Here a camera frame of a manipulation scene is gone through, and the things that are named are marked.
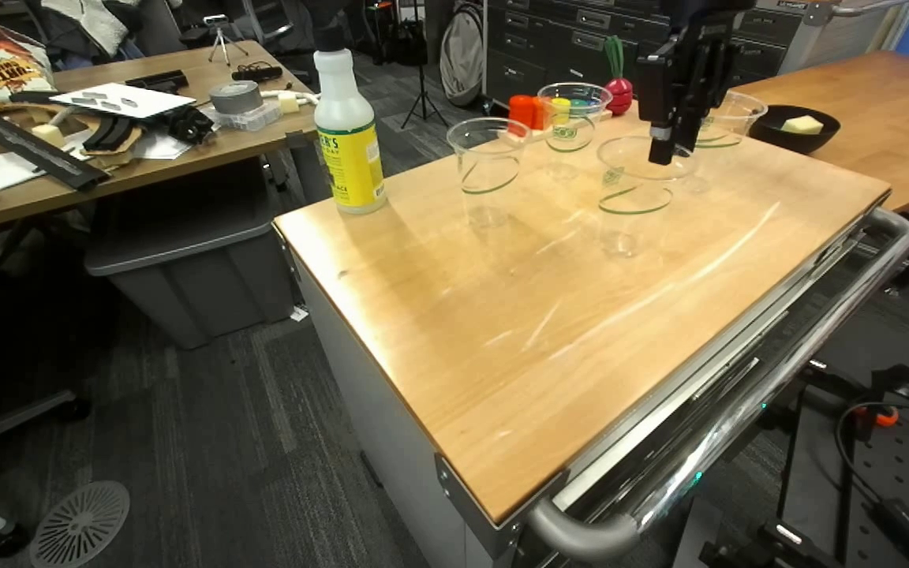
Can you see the orange-red toy disc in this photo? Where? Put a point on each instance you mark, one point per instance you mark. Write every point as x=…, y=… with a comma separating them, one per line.
x=521, y=111

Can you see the white printed paper sheet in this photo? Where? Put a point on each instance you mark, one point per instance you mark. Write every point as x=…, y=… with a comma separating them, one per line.
x=124, y=98

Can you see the long black bar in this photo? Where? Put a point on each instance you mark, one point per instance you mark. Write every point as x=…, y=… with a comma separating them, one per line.
x=31, y=146

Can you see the round grey floor grate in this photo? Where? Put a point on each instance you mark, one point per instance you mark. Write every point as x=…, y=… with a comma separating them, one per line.
x=80, y=526

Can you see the black tripod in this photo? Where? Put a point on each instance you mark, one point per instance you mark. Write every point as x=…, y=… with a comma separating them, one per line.
x=424, y=63

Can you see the wooden side table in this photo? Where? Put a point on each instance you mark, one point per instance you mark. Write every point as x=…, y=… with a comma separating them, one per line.
x=884, y=114

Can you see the wooden office desk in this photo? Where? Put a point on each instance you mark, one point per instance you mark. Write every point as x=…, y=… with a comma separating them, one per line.
x=159, y=158

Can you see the office chair base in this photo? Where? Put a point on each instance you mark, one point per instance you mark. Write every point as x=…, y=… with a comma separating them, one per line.
x=1, y=419

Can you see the chips bag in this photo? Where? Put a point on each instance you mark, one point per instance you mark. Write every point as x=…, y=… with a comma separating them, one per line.
x=1, y=67

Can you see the pale yellow block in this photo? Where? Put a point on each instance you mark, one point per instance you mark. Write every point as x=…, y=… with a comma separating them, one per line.
x=801, y=123

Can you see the grey tape roll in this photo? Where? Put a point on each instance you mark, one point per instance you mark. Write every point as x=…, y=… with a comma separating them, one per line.
x=233, y=98

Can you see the black plate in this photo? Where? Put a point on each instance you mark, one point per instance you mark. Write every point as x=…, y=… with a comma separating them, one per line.
x=763, y=129

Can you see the black perforated table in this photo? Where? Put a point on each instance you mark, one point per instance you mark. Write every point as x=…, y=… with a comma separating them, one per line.
x=898, y=494

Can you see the white spray bottle yellow label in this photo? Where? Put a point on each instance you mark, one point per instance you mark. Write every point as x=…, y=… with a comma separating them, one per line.
x=348, y=146

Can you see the small white paper note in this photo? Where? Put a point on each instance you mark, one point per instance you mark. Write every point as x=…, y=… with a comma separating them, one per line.
x=6, y=168

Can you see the green plastic leaves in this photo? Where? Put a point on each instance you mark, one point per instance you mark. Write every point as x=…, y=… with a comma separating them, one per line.
x=615, y=58

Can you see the black remote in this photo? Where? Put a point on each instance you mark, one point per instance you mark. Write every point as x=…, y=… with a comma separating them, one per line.
x=257, y=73

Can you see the yellow toy disc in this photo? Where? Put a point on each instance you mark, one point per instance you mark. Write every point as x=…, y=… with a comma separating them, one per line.
x=559, y=104

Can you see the orange toy disc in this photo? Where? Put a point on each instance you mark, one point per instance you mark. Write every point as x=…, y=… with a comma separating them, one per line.
x=539, y=111

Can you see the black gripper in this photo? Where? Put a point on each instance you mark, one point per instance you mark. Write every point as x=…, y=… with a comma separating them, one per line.
x=685, y=67

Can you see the dark drawer cabinet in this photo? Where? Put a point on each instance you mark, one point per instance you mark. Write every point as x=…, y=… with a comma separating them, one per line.
x=559, y=43

